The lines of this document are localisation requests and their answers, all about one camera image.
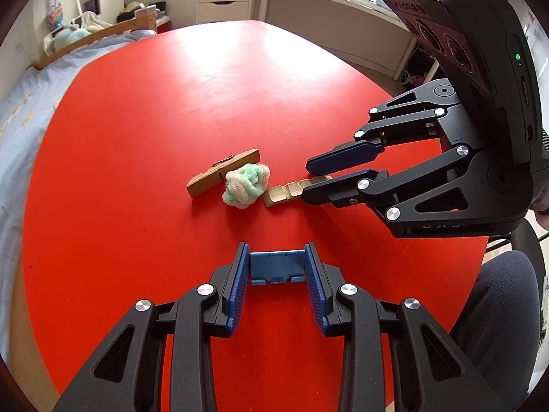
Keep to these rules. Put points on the straw hat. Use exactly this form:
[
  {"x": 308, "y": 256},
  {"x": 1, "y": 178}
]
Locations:
[{"x": 133, "y": 7}]

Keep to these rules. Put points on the blue plastic phone stand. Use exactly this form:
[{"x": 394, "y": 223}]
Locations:
[{"x": 276, "y": 266}]

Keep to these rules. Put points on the green white fluffy ball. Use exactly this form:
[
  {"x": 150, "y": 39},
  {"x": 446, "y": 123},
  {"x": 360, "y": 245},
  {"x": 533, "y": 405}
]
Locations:
[{"x": 244, "y": 186}]

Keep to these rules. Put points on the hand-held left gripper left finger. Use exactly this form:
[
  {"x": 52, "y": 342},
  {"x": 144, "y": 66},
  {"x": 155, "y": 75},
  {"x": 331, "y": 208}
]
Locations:
[{"x": 238, "y": 287}]

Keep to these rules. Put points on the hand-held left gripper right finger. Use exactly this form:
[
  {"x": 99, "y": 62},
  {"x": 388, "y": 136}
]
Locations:
[{"x": 317, "y": 287}]

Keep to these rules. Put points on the person's dark grey trousers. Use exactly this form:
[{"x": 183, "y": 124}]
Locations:
[{"x": 493, "y": 317}]

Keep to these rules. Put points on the rainbow knitted bag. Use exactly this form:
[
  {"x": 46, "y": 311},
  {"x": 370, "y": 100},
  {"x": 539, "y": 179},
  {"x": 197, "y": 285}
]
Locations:
[{"x": 55, "y": 16}]

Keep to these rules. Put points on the brown wooden clothespin half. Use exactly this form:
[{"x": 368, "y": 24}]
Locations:
[{"x": 206, "y": 182}]

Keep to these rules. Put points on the white curved desk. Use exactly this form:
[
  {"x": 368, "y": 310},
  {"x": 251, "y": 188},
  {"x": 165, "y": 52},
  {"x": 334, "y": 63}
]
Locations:
[{"x": 343, "y": 17}]

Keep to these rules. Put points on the white metal tube frame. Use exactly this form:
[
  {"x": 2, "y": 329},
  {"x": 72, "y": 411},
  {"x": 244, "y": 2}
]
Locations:
[{"x": 79, "y": 2}]

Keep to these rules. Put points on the black office chair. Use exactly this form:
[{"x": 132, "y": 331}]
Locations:
[{"x": 529, "y": 244}]

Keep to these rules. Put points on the small dark box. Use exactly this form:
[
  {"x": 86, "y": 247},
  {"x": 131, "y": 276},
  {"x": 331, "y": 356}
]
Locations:
[{"x": 92, "y": 6}]

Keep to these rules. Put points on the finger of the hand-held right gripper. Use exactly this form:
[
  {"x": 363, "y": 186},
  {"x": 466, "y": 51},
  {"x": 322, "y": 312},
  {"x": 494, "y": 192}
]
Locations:
[
  {"x": 339, "y": 189},
  {"x": 343, "y": 156}
]

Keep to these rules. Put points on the green blue plush toy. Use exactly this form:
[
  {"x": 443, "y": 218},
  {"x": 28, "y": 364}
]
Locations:
[{"x": 70, "y": 34}]

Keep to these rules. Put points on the light wooden clothespin half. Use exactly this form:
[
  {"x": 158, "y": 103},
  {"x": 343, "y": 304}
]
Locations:
[{"x": 281, "y": 193}]

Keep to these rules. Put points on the wooden bed with blue sheet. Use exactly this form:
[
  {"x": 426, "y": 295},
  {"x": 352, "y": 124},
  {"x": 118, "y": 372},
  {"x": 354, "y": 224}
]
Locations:
[{"x": 25, "y": 107}]

